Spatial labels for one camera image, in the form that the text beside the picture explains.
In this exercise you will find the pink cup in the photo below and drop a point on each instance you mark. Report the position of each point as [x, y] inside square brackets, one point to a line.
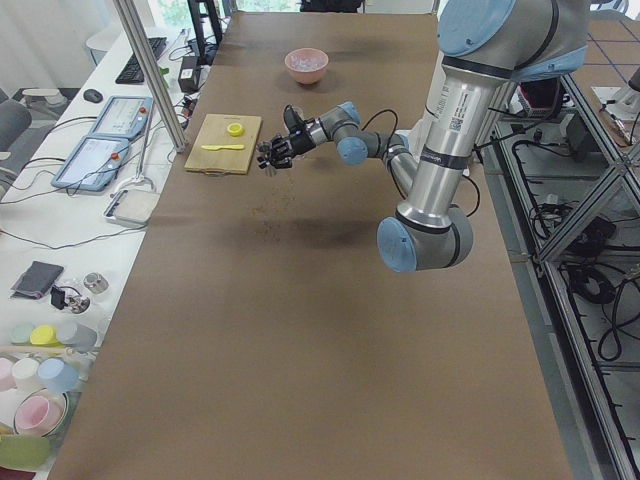
[40, 414]

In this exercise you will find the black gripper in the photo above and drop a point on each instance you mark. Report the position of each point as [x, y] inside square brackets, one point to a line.
[301, 143]

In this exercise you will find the rack of pastel cups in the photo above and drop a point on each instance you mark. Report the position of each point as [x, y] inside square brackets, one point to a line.
[56, 358]

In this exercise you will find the upper blue teach pendant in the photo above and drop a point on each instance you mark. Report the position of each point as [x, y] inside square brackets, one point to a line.
[123, 117]

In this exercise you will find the black computer mouse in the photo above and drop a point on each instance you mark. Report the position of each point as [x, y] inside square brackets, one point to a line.
[93, 96]

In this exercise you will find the aluminium frame post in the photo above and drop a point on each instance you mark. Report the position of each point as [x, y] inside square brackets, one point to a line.
[136, 34]

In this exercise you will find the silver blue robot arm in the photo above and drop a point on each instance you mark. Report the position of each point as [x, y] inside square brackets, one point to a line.
[484, 44]

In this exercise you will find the lower blue teach pendant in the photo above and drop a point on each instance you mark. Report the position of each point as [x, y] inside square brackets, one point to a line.
[93, 164]

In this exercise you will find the blue teach pendant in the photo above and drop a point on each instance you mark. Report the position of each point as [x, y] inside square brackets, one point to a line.
[93, 164]
[123, 117]

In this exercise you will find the steel cocktail jigger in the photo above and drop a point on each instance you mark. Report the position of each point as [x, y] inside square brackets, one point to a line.
[266, 154]

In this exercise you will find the metal tray with white cloth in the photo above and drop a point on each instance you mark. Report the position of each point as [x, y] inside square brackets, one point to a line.
[131, 208]

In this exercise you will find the pink bowl of ice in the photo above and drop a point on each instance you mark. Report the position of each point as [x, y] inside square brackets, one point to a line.
[307, 66]

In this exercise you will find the yellow plastic knife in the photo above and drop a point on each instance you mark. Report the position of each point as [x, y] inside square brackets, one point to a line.
[227, 147]

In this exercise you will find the bamboo cutting board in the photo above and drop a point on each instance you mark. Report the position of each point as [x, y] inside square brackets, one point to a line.
[213, 132]

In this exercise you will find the green cup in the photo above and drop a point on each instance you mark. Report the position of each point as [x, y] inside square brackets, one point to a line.
[24, 452]

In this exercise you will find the dark grey folded cloth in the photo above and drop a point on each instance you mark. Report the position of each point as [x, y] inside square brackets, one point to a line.
[36, 280]

